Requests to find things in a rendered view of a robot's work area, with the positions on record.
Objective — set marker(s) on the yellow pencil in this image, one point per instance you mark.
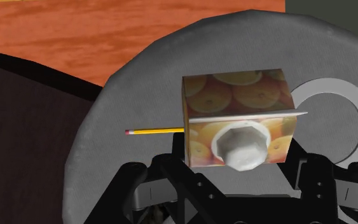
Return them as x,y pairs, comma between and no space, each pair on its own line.
157,131

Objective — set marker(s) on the orange print juice carton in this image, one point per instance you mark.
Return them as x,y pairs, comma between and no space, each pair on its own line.
243,96

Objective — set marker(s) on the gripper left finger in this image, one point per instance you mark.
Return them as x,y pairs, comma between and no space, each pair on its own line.
166,173

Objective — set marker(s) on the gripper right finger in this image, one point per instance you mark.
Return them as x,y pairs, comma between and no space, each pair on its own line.
316,173

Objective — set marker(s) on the dark brown furniture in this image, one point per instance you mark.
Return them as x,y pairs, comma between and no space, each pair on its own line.
26,139

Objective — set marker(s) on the round grey table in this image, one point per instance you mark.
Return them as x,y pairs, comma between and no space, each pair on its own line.
154,77

